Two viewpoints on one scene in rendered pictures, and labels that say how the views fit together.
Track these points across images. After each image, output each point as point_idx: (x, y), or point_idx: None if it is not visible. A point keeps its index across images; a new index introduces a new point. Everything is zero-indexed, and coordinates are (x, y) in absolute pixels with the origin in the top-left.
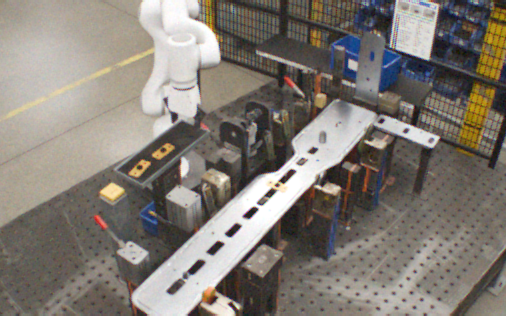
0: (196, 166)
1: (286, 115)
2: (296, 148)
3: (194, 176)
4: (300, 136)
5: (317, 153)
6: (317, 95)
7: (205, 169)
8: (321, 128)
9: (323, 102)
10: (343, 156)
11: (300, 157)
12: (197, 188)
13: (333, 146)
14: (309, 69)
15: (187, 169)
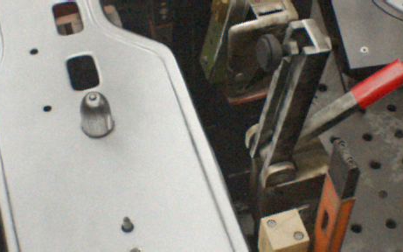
0: (400, 31)
1: (219, 1)
2: (126, 36)
3: (365, 11)
4: (170, 85)
5: (59, 71)
6: (295, 216)
7: (378, 44)
8: (157, 171)
9: (263, 245)
10: None
11: (85, 24)
12: (331, 13)
13: (44, 132)
14: (309, 51)
15: (393, 3)
